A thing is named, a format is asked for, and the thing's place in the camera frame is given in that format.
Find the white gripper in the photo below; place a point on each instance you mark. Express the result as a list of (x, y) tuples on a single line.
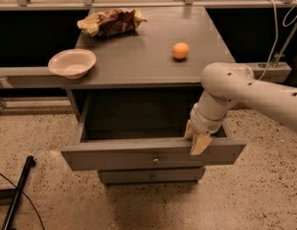
[(202, 124)]

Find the grey top drawer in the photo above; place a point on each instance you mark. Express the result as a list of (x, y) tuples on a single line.
[(143, 129)]

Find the grey drawer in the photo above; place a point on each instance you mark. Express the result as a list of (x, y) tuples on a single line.
[(151, 176), (143, 129)]

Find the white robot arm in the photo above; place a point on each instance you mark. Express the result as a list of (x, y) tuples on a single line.
[(227, 84)]

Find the grey bottom drawer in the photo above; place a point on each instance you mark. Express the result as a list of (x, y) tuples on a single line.
[(151, 176)]

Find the grey wooden drawer cabinet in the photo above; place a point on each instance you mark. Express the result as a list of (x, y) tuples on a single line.
[(143, 59)]

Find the orange fruit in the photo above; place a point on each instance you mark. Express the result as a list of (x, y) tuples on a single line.
[(180, 50)]

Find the white plastic bowl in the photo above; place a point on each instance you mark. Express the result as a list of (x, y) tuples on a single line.
[(72, 64)]

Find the brown crumpled chip bag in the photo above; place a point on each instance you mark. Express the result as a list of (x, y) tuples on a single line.
[(108, 23)]

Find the black stand leg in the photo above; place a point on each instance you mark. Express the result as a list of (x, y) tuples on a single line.
[(11, 197)]

